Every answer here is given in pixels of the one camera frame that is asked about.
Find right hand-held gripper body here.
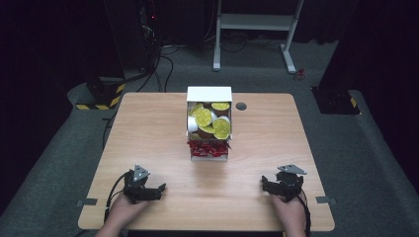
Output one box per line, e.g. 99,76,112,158
275,163,308,203

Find black yellow-striped stand base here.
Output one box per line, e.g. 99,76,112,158
75,76,127,112

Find black floor cables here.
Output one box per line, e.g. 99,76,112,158
135,42,181,94

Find pile of yellow-lidded capsules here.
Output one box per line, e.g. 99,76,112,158
187,102,232,141

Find grey tape strip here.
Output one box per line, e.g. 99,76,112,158
76,197,99,208
314,196,338,205

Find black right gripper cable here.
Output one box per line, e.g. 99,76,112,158
297,189,312,237

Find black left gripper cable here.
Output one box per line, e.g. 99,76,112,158
103,171,133,225

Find person's left hand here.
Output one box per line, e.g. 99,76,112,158
108,193,150,229

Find white metal stand frame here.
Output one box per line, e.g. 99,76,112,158
212,0,305,75

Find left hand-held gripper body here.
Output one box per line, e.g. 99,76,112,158
123,163,163,204

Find white open box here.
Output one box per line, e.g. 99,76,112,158
186,86,233,163

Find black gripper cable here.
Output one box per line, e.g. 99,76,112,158
297,189,312,237
103,171,133,225

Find pile of red packets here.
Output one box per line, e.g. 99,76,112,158
186,138,231,158

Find black cable beside table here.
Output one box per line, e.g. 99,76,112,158
101,111,119,150

